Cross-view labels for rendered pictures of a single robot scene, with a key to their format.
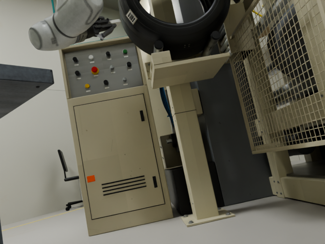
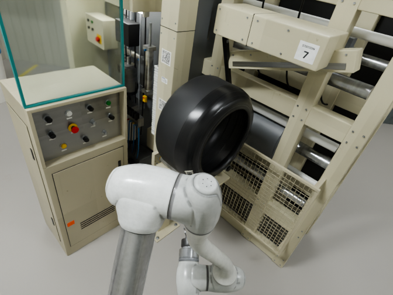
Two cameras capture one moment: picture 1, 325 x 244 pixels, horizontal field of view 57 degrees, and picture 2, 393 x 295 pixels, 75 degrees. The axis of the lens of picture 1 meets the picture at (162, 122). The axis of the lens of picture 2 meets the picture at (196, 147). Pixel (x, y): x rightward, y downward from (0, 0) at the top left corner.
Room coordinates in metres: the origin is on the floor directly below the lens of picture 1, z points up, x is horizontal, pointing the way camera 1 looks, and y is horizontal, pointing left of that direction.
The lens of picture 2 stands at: (0.66, 0.76, 1.97)
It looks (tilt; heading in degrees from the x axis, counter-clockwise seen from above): 36 degrees down; 313
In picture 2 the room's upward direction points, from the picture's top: 10 degrees clockwise
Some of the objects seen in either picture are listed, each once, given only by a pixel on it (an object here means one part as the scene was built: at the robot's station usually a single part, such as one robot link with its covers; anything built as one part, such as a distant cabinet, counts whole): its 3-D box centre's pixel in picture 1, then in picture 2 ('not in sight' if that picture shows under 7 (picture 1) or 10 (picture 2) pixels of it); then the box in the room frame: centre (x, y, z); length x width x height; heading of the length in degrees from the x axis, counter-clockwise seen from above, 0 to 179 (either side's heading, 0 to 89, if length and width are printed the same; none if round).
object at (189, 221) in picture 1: (205, 215); (159, 223); (1.78, -0.14, 0.01); 0.27 x 0.27 x 0.02; 5
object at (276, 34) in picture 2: not in sight; (275, 33); (1.43, -0.49, 1.71); 0.61 x 0.25 x 0.15; 5
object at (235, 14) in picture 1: (232, 34); not in sight; (1.78, -0.54, 1.05); 0.20 x 0.15 x 0.30; 5
